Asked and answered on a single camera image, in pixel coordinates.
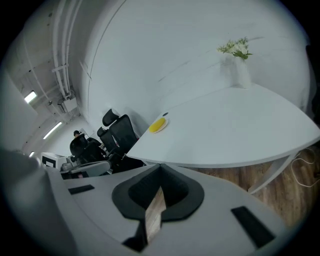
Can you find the white table top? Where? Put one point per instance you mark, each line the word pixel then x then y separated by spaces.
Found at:
pixel 225 130

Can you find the black table grommet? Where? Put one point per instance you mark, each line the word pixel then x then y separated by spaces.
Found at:
pixel 165 114

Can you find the white round plate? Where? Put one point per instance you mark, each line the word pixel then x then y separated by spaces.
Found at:
pixel 166 123

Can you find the white ceiling pipes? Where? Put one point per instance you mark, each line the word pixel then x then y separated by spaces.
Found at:
pixel 62 50

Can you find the small green plant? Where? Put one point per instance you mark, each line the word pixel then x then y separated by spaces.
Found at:
pixel 237 48

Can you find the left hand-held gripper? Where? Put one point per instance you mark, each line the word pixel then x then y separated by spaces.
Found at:
pixel 58 160

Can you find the white vase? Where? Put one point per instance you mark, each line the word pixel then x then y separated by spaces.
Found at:
pixel 243 73

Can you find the white junction box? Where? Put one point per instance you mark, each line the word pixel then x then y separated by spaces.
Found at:
pixel 68 105

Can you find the yellow corn cob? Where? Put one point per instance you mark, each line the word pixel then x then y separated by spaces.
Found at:
pixel 157 125

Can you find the ceiling light strip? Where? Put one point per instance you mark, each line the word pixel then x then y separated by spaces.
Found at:
pixel 30 97
pixel 52 130

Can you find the black mesh office chair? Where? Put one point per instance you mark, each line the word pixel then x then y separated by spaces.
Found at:
pixel 92 150
pixel 122 135
pixel 103 137

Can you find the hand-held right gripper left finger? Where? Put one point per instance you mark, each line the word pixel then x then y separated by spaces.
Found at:
pixel 100 212

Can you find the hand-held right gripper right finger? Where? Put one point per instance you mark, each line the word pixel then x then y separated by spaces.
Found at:
pixel 212 212

